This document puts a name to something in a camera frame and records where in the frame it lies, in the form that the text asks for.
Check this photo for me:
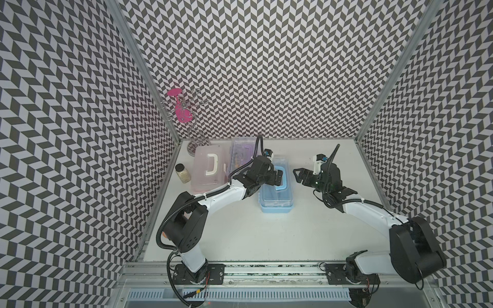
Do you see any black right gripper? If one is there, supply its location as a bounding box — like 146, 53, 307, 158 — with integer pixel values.
293, 168, 329, 195

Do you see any purple toolbox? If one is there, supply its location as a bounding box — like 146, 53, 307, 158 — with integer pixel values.
228, 137, 257, 173

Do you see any blue toolbox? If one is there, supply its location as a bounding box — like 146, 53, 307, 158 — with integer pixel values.
259, 155, 294, 214

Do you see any pink toolbox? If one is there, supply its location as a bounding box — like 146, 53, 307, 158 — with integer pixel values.
191, 145, 228, 194

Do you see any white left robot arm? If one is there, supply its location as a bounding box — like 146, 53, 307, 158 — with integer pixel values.
155, 135, 282, 284

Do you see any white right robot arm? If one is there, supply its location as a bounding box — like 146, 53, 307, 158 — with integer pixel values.
293, 151, 447, 284

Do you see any glass jar black lid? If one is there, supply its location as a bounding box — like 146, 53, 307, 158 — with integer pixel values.
175, 163, 191, 184

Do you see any pink glass on rack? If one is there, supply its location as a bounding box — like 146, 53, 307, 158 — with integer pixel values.
167, 88, 193, 123

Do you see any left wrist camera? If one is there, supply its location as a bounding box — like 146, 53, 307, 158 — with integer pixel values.
263, 149, 273, 158

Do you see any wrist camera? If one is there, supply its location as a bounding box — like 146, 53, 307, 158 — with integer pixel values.
313, 154, 327, 175
263, 149, 273, 158

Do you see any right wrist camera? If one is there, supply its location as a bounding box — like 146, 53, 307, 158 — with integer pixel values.
313, 154, 327, 175

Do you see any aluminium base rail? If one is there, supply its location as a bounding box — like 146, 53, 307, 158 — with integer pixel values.
106, 261, 447, 307

